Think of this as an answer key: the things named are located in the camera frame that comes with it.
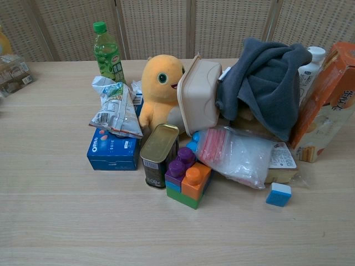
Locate white crinkled snack bag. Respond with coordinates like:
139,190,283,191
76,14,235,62
88,75,144,139

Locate light blue plastic toy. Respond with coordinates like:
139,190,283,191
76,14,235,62
185,131,202,159

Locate gold-topped dark tin can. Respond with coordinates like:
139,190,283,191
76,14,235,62
139,123,180,190

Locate beige plastic container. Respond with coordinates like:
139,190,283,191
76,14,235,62
176,54,224,137

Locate orange plush toy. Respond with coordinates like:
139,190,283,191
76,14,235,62
138,54,186,131

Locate multicolour toy building blocks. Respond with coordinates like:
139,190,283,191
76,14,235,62
164,147,212,211

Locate small blue white carton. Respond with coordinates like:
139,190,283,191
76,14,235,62
130,80,145,117

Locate blue Oreo cookie box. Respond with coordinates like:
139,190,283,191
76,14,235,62
87,127,141,171

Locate clear zip bag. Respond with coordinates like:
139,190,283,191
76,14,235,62
196,126,275,191

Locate dark grey fleece cloth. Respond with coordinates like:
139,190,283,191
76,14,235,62
215,37,313,142

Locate woven folding screen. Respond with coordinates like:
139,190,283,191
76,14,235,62
0,0,355,62

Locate green tea plastic bottle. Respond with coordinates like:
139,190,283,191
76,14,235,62
93,21,126,85

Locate blue and white square block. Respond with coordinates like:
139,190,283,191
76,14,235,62
265,182,292,208

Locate white milk bottle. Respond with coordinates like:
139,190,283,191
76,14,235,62
297,46,326,108

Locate orange biscuit carton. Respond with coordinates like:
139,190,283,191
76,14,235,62
290,42,355,163

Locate clear plastic packaged box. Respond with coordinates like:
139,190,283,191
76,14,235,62
0,54,36,98

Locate yellow object at edge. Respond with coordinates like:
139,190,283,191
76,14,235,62
0,25,13,55

